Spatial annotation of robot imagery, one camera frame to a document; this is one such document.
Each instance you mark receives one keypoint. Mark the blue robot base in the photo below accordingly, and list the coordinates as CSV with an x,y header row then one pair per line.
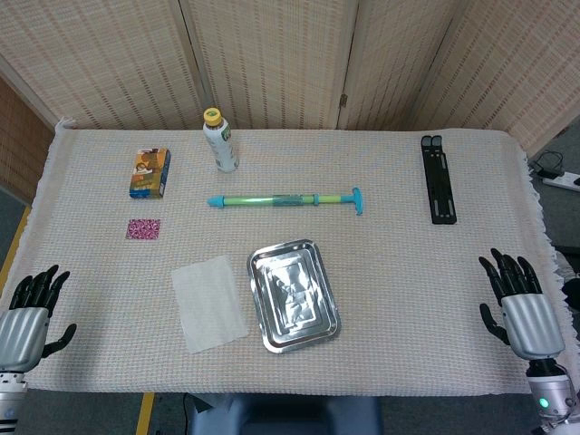
x,y
281,414

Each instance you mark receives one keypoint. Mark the white power strip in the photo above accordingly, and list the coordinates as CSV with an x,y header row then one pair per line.
x,y
564,182

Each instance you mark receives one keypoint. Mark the shiny metal tray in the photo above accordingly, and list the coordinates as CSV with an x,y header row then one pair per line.
x,y
290,294

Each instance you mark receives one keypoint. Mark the orange blue carton box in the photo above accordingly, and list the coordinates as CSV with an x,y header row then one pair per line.
x,y
147,174

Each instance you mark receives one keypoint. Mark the white bottle yellow cap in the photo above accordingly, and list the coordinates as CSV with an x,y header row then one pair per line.
x,y
222,145

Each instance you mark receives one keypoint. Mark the beige woven screen panel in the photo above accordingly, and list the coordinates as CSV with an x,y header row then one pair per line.
x,y
389,59
99,59
272,59
521,68

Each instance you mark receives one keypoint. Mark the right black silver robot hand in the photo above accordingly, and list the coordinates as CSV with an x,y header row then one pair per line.
x,y
530,321

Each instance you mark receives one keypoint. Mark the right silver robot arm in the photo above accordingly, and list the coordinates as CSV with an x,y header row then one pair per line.
x,y
550,394

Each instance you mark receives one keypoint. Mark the green blue toy water pump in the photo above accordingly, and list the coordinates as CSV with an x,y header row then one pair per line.
x,y
254,200

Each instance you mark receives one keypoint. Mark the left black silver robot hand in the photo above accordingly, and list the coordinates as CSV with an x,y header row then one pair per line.
x,y
22,326

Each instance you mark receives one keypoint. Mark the beige woven tablecloth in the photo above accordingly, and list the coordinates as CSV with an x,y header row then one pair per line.
x,y
399,281

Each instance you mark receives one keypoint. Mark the brown woven screen panel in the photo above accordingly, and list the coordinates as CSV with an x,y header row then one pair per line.
x,y
18,145

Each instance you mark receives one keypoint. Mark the pink patterned card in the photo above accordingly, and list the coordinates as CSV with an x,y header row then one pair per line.
x,y
143,229

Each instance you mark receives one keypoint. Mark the brass screen hinge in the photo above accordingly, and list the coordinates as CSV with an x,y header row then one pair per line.
x,y
343,100

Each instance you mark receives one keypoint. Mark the black folding stand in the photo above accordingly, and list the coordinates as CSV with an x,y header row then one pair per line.
x,y
438,181

